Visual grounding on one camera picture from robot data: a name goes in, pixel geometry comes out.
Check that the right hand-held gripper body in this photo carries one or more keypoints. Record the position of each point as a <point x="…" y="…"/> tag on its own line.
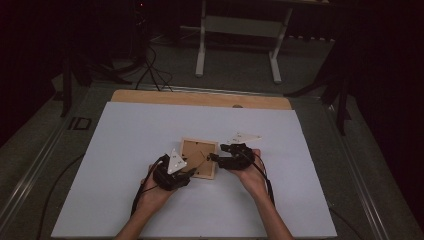
<point x="240" y="160"/>

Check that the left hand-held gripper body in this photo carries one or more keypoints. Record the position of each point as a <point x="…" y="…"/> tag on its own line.
<point x="168" y="180"/>

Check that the wooden picture frame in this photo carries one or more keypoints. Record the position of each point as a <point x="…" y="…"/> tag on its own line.
<point x="196" y="151"/>

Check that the person's right hand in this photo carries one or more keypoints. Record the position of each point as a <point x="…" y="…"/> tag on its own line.
<point x="250" y="178"/>

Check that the person's left hand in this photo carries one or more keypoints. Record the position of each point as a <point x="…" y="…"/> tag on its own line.
<point x="155" y="198"/>

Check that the white table mat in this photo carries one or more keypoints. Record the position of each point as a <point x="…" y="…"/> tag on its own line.
<point x="133" y="133"/>

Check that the white metal stand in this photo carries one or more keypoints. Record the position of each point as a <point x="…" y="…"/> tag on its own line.
<point x="200" y="50"/>

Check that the black floor socket plate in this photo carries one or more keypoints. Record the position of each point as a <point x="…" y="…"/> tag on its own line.
<point x="80" y="123"/>

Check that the black tripod stand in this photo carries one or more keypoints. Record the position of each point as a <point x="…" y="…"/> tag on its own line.
<point x="66" y="86"/>
<point x="342" y="100"/>

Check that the metal floor rail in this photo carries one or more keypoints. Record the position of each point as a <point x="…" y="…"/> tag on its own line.
<point x="30" y="176"/>
<point x="360" y="176"/>
<point x="216" y="90"/>

